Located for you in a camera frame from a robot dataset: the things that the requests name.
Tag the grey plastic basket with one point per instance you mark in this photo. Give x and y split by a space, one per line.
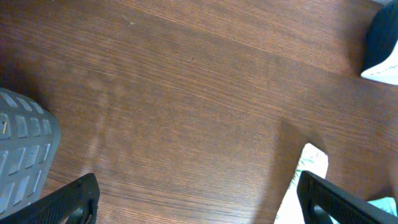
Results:
30 136

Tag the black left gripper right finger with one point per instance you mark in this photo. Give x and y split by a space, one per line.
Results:
322 196

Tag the white barcode scanner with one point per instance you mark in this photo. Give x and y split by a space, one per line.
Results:
380 55

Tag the white cream tube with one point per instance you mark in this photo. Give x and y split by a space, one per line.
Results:
312 160

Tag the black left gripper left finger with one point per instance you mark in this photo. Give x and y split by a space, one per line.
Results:
76 202

